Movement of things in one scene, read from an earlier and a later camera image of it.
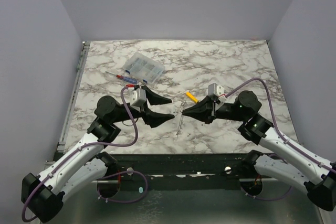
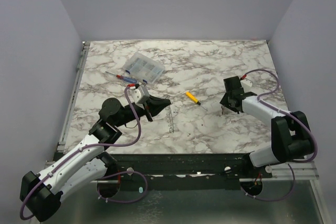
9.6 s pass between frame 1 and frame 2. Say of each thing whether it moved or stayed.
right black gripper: moved
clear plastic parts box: stayed
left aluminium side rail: stayed
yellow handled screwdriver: stayed
